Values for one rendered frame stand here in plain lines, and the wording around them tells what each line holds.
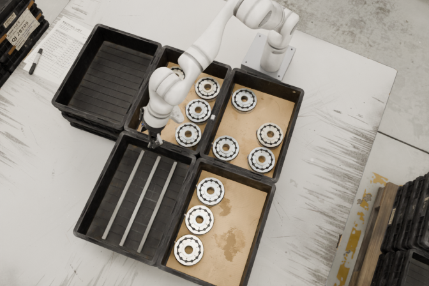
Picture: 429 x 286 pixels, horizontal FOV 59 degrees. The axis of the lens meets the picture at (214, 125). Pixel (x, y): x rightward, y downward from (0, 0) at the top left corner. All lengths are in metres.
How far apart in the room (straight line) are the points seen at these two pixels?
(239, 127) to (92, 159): 0.63
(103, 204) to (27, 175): 0.40
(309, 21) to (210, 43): 1.98
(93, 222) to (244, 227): 0.55
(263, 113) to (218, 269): 0.62
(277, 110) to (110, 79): 0.71
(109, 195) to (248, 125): 0.60
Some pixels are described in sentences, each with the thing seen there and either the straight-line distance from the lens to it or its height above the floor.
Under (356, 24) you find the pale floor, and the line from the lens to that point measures 3.03.
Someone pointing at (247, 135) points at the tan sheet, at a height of 0.83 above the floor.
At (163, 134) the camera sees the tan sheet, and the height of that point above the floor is 0.83.
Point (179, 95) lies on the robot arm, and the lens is 0.97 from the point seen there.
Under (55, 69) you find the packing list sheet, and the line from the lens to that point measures 1.92.
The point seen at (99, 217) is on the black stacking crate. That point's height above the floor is 0.83.
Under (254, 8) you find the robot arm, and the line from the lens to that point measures 1.05.
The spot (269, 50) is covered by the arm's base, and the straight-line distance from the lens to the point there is 1.59.
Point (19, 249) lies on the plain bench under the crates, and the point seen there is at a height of 0.70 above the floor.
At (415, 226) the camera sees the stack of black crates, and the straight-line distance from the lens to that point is 2.03.
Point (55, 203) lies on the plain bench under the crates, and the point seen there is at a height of 0.70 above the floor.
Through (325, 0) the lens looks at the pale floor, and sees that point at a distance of 3.09.
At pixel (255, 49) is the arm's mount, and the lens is 1.76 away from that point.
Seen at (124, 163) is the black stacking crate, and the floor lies 0.83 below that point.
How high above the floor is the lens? 2.25
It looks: 68 degrees down
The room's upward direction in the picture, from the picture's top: 4 degrees clockwise
